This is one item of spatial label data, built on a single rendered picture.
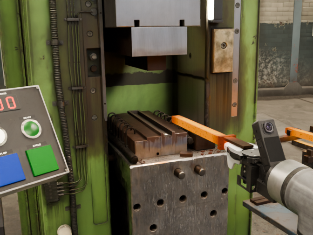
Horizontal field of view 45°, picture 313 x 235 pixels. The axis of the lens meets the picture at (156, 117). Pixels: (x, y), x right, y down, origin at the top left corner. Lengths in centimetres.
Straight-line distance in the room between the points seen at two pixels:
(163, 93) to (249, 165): 104
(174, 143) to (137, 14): 47
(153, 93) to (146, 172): 61
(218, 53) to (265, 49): 642
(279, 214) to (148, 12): 84
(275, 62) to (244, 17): 645
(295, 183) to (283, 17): 741
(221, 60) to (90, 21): 53
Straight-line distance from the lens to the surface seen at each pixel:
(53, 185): 141
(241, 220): 183
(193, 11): 134
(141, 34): 126
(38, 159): 109
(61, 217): 150
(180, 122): 120
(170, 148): 136
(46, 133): 113
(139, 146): 132
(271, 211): 147
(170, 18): 130
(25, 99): 115
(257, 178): 86
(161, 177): 132
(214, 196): 144
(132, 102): 178
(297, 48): 825
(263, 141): 82
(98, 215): 153
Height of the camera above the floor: 135
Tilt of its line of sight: 13 degrees down
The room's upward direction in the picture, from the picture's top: 1 degrees counter-clockwise
